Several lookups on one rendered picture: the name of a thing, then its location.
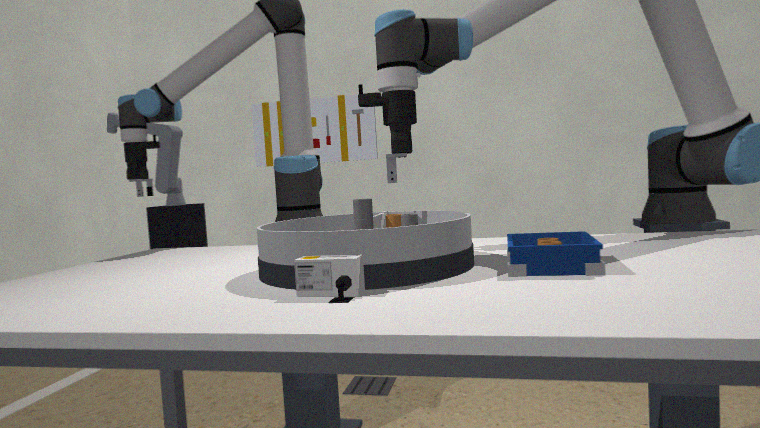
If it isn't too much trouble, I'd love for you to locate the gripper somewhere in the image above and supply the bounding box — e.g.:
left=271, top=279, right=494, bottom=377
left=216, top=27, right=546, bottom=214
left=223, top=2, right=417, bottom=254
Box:
left=381, top=90, right=421, bottom=184
left=124, top=136, right=159, bottom=182

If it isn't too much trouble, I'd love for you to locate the blue crate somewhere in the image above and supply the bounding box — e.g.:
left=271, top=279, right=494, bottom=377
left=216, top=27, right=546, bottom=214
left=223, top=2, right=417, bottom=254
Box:
left=507, top=230, right=605, bottom=276

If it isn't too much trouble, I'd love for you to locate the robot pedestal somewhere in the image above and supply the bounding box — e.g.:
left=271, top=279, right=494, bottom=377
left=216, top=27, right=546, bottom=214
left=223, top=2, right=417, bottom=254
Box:
left=282, top=373, right=342, bottom=428

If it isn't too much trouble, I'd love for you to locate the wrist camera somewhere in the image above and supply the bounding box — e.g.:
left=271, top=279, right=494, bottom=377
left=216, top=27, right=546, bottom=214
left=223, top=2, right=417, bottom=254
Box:
left=354, top=88, right=384, bottom=111

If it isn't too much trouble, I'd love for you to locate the dark floor grate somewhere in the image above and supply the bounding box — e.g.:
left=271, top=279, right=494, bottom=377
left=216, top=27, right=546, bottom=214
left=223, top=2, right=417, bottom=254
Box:
left=343, top=376, right=397, bottom=397

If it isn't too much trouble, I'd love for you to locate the jointed stand on black box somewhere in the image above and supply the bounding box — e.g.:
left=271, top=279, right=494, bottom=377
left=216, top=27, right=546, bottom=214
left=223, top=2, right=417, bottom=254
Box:
left=145, top=122, right=211, bottom=250

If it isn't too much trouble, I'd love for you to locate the white control box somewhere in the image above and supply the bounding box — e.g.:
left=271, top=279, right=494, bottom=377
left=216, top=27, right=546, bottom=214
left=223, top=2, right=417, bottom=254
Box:
left=293, top=253, right=367, bottom=303

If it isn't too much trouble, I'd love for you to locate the white wall board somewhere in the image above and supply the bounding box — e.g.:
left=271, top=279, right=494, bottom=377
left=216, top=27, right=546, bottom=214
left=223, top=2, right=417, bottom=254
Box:
left=261, top=92, right=382, bottom=165

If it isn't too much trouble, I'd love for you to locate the grey turntable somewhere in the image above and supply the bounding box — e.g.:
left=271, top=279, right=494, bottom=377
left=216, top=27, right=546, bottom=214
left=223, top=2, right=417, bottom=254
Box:
left=256, top=207, right=477, bottom=292

